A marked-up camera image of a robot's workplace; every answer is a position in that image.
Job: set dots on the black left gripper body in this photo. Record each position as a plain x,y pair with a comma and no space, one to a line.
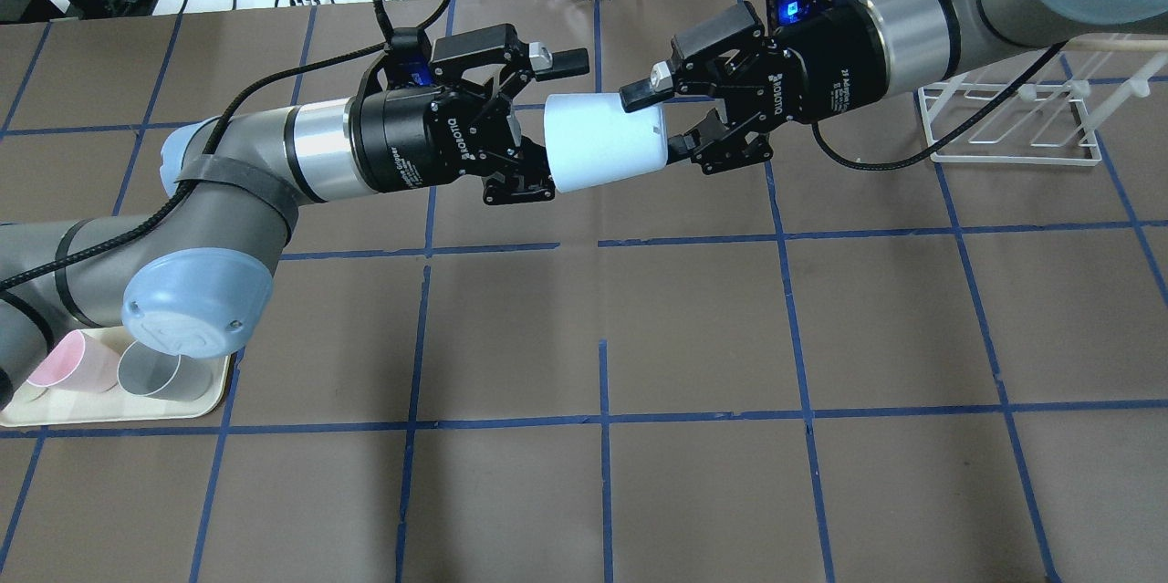
408,142

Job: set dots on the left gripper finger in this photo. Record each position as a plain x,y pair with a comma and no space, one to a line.
549,65
518,174

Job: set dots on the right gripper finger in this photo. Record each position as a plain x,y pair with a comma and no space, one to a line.
705,144
647,92

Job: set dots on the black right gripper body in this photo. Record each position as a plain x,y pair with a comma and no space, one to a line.
826,77

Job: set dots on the light blue ikea cup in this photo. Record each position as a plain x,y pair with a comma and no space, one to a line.
592,140

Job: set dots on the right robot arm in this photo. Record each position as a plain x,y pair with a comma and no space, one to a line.
934,40

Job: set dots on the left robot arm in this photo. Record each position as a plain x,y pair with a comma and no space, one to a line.
194,278

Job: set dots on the grey cup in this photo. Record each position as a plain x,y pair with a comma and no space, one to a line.
147,373

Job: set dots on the pink cup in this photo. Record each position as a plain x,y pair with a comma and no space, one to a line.
79,363

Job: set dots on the beige plastic tray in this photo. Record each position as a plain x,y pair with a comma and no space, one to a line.
59,407

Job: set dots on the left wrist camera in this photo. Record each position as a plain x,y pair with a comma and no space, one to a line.
407,58

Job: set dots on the white wire cup rack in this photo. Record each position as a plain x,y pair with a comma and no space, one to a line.
1055,117

